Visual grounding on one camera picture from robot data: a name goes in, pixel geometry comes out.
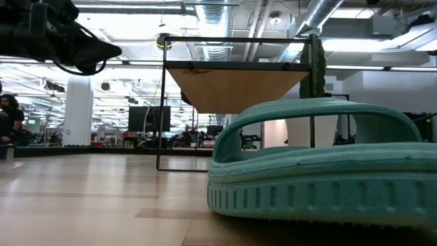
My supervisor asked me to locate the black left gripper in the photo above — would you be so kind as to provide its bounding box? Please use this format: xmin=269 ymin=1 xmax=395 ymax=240
xmin=20 ymin=0 xmax=123 ymax=68

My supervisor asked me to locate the green rubber slide sandal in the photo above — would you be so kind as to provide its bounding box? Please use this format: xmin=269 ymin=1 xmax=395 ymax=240
xmin=206 ymin=97 xmax=437 ymax=229

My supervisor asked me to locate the grey ceiling pipe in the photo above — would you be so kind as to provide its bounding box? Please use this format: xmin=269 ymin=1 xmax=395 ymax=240
xmin=66 ymin=0 xmax=197 ymax=15

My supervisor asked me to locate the white round pillar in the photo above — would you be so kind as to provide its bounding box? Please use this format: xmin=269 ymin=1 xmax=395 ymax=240
xmin=62 ymin=75 xmax=94 ymax=147

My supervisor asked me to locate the black background screen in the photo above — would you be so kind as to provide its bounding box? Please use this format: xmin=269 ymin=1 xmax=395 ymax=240
xmin=128 ymin=105 xmax=171 ymax=133

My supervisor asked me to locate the person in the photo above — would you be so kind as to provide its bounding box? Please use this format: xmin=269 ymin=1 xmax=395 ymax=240
xmin=0 ymin=94 xmax=26 ymax=145

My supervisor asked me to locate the green cactus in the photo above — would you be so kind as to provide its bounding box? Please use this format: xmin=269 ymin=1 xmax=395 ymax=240
xmin=299 ymin=33 xmax=327 ymax=99

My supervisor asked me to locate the thin black metal stand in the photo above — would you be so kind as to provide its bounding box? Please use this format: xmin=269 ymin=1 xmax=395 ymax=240
xmin=326 ymin=92 xmax=351 ymax=115

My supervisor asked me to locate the black cabinet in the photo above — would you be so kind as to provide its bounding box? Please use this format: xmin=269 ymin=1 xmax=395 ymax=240
xmin=402 ymin=111 xmax=437 ymax=143

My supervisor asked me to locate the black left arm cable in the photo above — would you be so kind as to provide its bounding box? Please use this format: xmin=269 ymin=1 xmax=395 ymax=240
xmin=51 ymin=20 xmax=107 ymax=77

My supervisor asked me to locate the black aluminium table frame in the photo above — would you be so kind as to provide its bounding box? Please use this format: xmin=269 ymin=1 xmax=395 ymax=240
xmin=0 ymin=145 xmax=214 ymax=159

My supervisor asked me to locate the silver ribbed ventilation duct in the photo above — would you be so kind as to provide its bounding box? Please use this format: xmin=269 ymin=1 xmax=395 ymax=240
xmin=295 ymin=0 xmax=346 ymax=37
xmin=196 ymin=0 xmax=235 ymax=62

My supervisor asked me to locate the wooden shelf black metal frame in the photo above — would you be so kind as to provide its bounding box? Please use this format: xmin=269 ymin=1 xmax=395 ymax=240
xmin=156 ymin=36 xmax=317 ymax=172

